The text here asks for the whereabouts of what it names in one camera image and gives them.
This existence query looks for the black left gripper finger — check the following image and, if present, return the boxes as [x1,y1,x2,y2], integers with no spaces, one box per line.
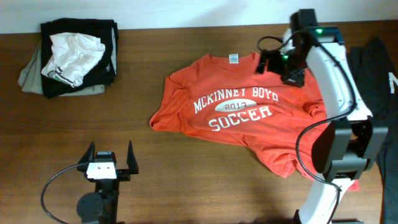
[126,141,139,173]
[78,141,95,164]

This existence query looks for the orange soccer t-shirt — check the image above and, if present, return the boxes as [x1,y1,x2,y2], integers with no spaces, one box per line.
[149,53,326,179]

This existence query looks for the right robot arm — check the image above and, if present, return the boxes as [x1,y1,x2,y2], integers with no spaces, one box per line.
[256,9,388,224]

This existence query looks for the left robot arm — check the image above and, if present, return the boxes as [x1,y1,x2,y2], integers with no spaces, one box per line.
[76,142,139,223]

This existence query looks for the black folded garment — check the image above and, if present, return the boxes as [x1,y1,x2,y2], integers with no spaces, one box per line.
[40,18,118,99]

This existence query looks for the black t-shirt at right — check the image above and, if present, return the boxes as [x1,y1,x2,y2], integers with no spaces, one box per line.
[347,37,397,223]

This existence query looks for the grey folded garment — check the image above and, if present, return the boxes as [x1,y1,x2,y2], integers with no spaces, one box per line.
[17,42,105,96]

